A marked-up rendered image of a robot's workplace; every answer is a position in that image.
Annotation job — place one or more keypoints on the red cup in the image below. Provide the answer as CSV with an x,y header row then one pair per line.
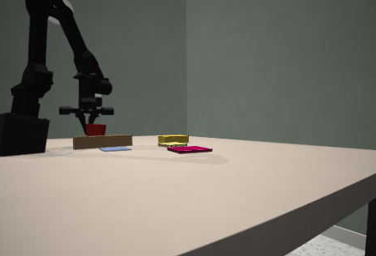
x,y
95,129

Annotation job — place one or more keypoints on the magenta flat square tile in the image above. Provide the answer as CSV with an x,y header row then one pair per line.
x,y
189,149

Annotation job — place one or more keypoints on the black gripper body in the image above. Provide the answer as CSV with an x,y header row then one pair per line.
x,y
79,112

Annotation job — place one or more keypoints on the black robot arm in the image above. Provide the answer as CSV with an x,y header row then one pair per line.
x,y
36,79

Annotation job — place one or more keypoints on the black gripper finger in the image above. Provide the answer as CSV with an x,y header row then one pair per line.
x,y
91,119
82,121

